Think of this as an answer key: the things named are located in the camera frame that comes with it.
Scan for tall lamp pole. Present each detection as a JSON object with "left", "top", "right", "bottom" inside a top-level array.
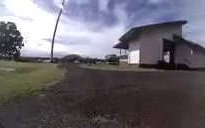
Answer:
[{"left": 49, "top": 0, "right": 66, "bottom": 64}]

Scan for large dark tree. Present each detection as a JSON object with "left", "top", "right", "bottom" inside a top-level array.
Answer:
[{"left": 0, "top": 21, "right": 25, "bottom": 62}]

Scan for grey building with dark roof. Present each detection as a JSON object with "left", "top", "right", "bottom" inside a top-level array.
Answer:
[{"left": 112, "top": 19, "right": 205, "bottom": 70}]

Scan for distant dark bushes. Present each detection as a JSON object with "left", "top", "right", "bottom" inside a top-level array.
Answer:
[{"left": 55, "top": 53, "right": 121, "bottom": 66}]

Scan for grass strip by building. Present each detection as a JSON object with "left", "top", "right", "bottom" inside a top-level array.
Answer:
[{"left": 79, "top": 61, "right": 164, "bottom": 73}]

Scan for dark gravel road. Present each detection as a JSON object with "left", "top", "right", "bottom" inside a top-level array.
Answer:
[{"left": 0, "top": 62, "right": 205, "bottom": 128}]

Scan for green grass field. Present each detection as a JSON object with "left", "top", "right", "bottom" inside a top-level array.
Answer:
[{"left": 0, "top": 59, "right": 66, "bottom": 105}]

